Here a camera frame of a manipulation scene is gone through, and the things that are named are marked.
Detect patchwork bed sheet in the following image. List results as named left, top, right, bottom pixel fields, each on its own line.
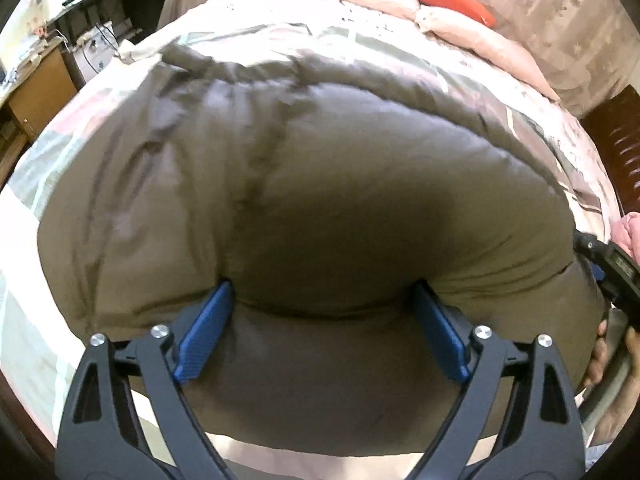
left=0, top=15, right=623, bottom=461

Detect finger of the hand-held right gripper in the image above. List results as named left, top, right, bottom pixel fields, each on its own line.
left=573, top=231, right=610, bottom=292

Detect wooden desk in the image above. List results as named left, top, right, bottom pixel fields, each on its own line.
left=0, top=45, right=81, bottom=176

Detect white power strip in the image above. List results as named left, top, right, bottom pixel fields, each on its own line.
left=75, top=35, right=119, bottom=69

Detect pink cloth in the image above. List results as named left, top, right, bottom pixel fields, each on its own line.
left=614, top=211, right=640, bottom=262

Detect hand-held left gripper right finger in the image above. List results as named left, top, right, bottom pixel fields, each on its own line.
left=410, top=280, right=586, bottom=480

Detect dark wooden bed frame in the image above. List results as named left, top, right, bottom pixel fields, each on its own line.
left=582, top=85, right=640, bottom=223

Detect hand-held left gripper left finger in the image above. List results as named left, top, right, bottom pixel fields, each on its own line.
left=55, top=280, right=236, bottom=480

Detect pink floral quilt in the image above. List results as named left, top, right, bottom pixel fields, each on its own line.
left=245, top=0, right=561, bottom=103

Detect person's right forearm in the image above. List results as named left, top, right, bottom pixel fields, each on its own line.
left=592, top=332, right=640, bottom=458

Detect brown duvet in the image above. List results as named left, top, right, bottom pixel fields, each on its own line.
left=37, top=42, right=608, bottom=441

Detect person's right hand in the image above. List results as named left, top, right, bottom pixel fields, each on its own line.
left=584, top=319, right=610, bottom=389

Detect pink patterned curtain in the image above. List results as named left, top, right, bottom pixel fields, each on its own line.
left=440, top=0, right=633, bottom=118

